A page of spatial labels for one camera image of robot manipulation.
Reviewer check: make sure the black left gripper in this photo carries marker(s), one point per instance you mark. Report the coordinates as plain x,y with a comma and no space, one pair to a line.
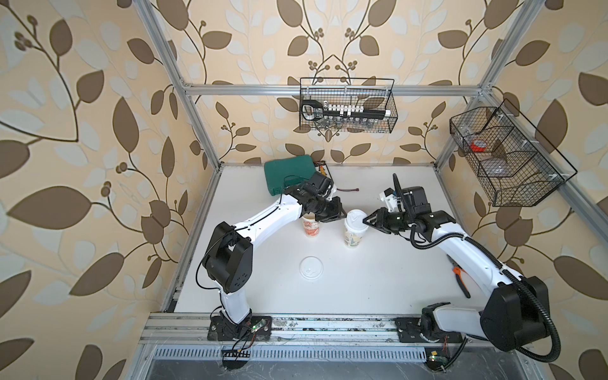
336,213

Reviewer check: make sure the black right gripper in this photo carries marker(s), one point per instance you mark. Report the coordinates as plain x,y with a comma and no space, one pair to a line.
380,219

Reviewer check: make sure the paper milk tea cup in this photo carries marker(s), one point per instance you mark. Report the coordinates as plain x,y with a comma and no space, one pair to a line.
353,238
310,225

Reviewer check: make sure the white plastic cup lid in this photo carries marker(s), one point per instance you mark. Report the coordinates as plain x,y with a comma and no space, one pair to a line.
354,222

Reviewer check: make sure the clear plastic lid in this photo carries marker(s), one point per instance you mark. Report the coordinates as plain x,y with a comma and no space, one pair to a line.
311,268

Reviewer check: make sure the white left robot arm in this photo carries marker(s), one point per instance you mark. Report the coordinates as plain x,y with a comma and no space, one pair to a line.
227,263

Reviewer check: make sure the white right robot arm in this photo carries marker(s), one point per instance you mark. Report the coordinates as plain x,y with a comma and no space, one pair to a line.
516,316

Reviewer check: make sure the black screwdriver bit box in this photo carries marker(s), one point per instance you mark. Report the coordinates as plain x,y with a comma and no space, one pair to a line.
323,168

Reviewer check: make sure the green plastic tool case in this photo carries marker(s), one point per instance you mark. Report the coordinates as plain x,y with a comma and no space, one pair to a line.
283,173

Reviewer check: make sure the red object in basket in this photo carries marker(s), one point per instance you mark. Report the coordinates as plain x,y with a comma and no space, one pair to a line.
478,146

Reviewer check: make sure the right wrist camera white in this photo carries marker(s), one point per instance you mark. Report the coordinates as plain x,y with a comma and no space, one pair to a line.
391,200

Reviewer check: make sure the orange handled pliers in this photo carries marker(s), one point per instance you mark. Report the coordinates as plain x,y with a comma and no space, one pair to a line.
458,275

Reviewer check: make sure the black handled scissors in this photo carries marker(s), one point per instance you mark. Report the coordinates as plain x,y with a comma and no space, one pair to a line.
312,110

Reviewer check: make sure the black wire basket back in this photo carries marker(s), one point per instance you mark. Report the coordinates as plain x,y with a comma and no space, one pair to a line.
353,105

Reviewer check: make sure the black wire basket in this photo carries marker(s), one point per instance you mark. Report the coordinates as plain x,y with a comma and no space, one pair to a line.
521,166
353,105

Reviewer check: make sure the black wire basket right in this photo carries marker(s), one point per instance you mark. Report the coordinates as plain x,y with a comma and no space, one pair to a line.
521,166

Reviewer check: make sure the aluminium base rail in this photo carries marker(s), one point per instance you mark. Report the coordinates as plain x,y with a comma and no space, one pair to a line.
322,338

